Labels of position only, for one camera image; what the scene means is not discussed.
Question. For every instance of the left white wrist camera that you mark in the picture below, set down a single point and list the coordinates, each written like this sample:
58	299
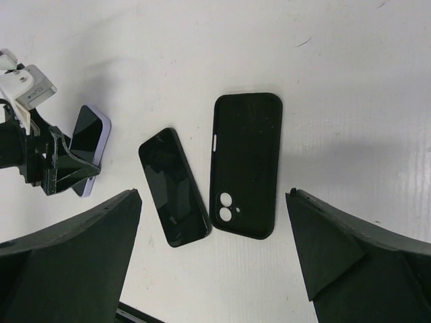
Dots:
24	89

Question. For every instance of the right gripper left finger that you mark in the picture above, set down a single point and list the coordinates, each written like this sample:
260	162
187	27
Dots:
74	270

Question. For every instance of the black phone case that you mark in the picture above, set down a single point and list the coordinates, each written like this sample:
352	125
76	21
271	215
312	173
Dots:
244	163

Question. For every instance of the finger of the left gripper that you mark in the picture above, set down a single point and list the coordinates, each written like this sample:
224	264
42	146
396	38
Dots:
63	169

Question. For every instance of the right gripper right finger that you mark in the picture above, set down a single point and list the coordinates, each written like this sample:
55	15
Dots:
356	271

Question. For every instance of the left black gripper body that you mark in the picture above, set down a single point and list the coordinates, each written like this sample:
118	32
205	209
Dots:
33	153

